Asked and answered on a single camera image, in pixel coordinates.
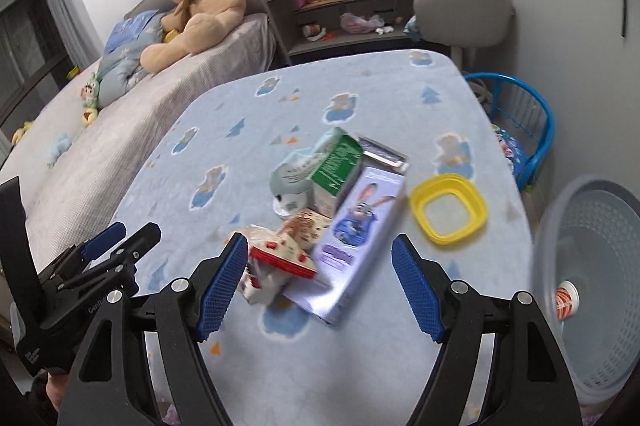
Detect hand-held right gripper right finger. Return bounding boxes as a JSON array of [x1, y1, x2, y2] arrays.
[[391, 234, 583, 426]]

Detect yellow plastic lid ring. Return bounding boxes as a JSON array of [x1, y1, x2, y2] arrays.
[[409, 173, 488, 247]]

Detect light blue plastic cup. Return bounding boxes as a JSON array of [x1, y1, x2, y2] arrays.
[[270, 130, 346, 207]]

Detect blue printed quilt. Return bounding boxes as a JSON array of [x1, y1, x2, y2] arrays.
[[97, 10, 168, 109]]

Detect grey curtain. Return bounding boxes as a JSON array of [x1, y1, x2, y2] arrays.
[[42, 0, 101, 66]]

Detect white red printed packet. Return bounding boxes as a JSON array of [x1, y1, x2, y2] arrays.
[[282, 211, 333, 251]]

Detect light blue printed blanket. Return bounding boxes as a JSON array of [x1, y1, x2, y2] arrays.
[[112, 50, 533, 426]]

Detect grey desk shelf unit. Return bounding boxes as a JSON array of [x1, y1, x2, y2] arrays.
[[260, 0, 441, 66]]

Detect white red snack wrapper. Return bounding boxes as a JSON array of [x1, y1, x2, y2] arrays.
[[236, 228, 318, 305]]

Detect purple cartoon box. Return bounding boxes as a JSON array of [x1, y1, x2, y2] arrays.
[[282, 166, 406, 326]]

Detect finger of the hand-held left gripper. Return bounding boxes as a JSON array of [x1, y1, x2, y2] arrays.
[[50, 221, 127, 279], [60, 223, 162, 291]]

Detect grey plastic basket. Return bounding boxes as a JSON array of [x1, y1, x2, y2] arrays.
[[532, 176, 640, 404]]

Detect small green plush toy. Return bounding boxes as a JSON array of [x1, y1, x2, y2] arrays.
[[80, 73, 101, 127]]

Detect red striped paper cup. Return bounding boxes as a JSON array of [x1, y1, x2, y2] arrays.
[[556, 282, 581, 322]]

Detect green white carton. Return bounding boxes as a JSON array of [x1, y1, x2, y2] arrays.
[[311, 133, 365, 219]]

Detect pink plastic bag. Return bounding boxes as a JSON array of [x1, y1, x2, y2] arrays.
[[341, 12, 386, 34]]

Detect light blue plush toy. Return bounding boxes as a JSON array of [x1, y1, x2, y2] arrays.
[[47, 133, 71, 167]]

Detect grey chair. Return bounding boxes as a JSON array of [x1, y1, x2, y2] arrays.
[[413, 0, 516, 71]]

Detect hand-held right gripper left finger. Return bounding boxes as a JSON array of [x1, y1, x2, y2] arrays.
[[56, 233, 249, 426]]

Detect blue metal chair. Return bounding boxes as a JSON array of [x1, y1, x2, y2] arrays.
[[462, 72, 556, 191]]

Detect grey bed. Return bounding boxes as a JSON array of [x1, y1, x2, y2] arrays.
[[0, 13, 276, 239]]

